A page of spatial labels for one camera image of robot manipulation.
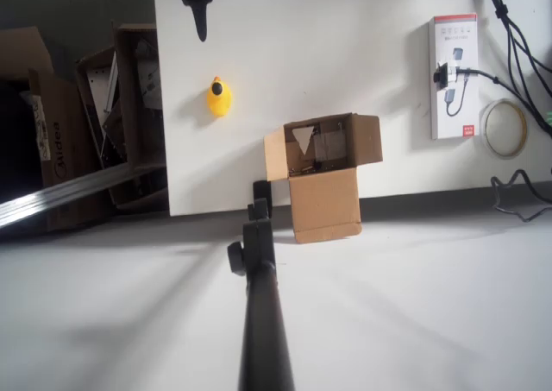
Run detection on black webcam cable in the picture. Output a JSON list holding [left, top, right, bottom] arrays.
[[456, 66, 552, 134]]

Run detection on black camera stand pole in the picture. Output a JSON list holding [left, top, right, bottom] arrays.
[[227, 179, 297, 391]]

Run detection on kinked black cable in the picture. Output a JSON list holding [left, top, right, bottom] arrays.
[[490, 169, 552, 223]]

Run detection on silver aluminium profile bar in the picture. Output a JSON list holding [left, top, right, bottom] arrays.
[[0, 161, 168, 230]]

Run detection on grey foil packet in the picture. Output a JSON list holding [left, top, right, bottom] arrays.
[[316, 132, 346, 161]]

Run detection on yellowish tape roll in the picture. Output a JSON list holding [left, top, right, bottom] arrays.
[[479, 98, 529, 161]]

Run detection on yellow rubber duck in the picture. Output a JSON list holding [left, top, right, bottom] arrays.
[[206, 76, 235, 118]]

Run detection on open brown cardboard box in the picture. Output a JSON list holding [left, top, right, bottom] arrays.
[[263, 112, 384, 245]]

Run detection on white perforated metal bracket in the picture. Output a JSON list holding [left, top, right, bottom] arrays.
[[84, 56, 121, 120]]

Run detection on small black white webcam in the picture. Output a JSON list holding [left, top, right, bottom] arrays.
[[432, 61, 461, 91]]

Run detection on white triangular paper piece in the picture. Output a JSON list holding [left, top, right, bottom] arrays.
[[292, 126, 319, 156]]

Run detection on white red product box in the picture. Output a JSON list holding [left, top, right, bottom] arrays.
[[428, 14, 481, 141]]

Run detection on cardboard box with metal parts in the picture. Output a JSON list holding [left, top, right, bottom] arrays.
[[75, 22, 170, 211]]

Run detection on Midea cardboard box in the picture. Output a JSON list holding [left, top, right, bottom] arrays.
[[0, 26, 114, 233]]

